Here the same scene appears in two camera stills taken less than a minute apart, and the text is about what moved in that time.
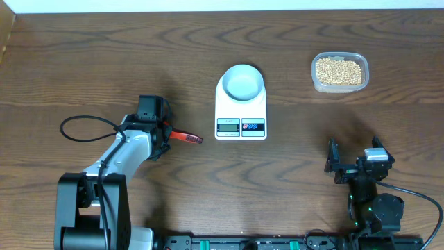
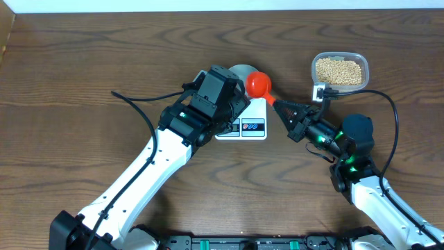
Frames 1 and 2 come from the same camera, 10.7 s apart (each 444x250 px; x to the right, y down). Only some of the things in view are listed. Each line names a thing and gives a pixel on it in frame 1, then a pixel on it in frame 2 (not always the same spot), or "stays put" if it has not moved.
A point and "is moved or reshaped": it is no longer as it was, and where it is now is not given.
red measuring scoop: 184,135 is moved or reshaped
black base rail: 186,242 stays put
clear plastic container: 339,71 stays put
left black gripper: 164,130 → 238,101
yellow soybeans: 336,70 stays put
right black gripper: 346,173 → 297,127
